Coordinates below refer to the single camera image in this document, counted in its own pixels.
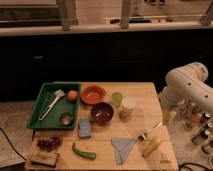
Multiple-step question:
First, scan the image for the orange bowl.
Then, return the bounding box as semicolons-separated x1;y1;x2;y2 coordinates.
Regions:
80;85;106;105

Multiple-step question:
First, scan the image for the brown wooden block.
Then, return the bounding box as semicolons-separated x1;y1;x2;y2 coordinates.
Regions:
29;152;59;167

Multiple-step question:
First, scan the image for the black cable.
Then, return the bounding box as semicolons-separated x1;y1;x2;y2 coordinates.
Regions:
0;127;27;161

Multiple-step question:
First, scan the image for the yellow corn cob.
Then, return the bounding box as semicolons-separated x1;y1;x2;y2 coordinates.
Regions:
142;136;162;157

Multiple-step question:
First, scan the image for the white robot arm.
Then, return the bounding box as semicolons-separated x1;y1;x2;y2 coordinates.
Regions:
159;62;213;126

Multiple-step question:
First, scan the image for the green plastic tray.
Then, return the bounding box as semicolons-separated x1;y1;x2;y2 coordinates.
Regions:
27;83;81;130

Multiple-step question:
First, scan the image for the white dish brush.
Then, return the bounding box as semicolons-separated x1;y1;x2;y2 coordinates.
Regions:
39;89;65;121

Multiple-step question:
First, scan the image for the green chili pepper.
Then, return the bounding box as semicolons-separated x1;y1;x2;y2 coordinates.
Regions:
72;142;96;160

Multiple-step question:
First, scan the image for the small metal cup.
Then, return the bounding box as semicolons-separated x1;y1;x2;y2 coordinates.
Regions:
59;112;73;126

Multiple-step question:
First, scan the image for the bunch of dark grapes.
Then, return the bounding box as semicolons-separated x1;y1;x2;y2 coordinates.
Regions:
37;136;62;151

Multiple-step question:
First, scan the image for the orange fruit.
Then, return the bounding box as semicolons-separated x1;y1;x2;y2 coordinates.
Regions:
67;90;77;101

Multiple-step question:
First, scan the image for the dark purple bowl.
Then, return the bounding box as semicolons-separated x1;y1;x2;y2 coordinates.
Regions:
90;102;114;125

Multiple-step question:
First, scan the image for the light blue towel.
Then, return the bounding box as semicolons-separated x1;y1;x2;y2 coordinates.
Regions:
111;138;136;165

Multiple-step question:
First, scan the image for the light green cup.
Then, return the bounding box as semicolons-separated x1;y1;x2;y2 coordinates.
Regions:
111;92;123;107

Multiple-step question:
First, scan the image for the blue sponge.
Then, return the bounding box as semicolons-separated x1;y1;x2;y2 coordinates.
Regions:
78;119;91;139

